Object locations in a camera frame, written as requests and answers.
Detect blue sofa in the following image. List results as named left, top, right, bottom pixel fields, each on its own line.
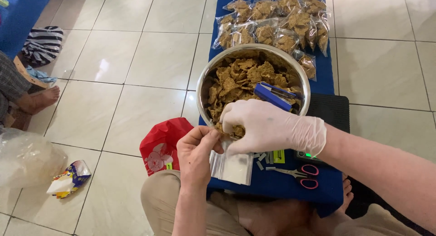
left=0, top=0, right=57, bottom=60

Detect heap of packed chip bags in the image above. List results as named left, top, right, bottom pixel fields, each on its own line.
left=212, top=0, right=332, bottom=82

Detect steel bowl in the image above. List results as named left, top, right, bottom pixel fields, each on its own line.
left=196, top=43, right=311, bottom=141

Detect handful of brown chips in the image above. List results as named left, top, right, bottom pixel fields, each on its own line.
left=215, top=123, right=246, bottom=140

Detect large clear plastic sack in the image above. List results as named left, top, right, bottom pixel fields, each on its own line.
left=0, top=128, right=69, bottom=189

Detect person's left hand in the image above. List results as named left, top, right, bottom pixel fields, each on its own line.
left=176, top=125, right=224, bottom=194

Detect person's right hand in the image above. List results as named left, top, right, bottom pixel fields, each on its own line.
left=219, top=99, right=327, bottom=158

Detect light blue cloth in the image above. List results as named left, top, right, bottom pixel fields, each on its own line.
left=25, top=66, right=58, bottom=85

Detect red plastic bag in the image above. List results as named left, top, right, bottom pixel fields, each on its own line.
left=139, top=117, right=195, bottom=177

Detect wooden stool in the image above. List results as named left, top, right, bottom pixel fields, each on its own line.
left=13, top=56, right=50, bottom=91

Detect blue stapler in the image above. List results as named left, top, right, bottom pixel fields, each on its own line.
left=253, top=81, right=298, bottom=112

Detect pile of brown chips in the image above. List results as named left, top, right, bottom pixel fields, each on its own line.
left=206, top=51, right=303, bottom=125

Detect clear plastic bag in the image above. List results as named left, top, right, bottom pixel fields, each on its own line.
left=209, top=140, right=255, bottom=186

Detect blue covered low table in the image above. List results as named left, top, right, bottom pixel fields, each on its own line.
left=198, top=0, right=344, bottom=218

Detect black digital scale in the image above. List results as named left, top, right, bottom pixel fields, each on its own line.
left=294, top=93, right=351, bottom=166

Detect pink handled scissors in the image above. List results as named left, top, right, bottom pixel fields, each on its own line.
left=275, top=164, right=320, bottom=190

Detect striped cloth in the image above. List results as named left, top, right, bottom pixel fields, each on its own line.
left=21, top=26, right=64, bottom=67

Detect crumpled colourful snack wrapper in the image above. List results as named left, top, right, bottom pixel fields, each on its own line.
left=46, top=160, right=92, bottom=199

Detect person's bare foot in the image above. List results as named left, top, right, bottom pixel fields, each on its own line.
left=337, top=176, right=355, bottom=214

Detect person's beige trousers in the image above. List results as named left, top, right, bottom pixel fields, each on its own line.
left=140, top=169, right=424, bottom=236

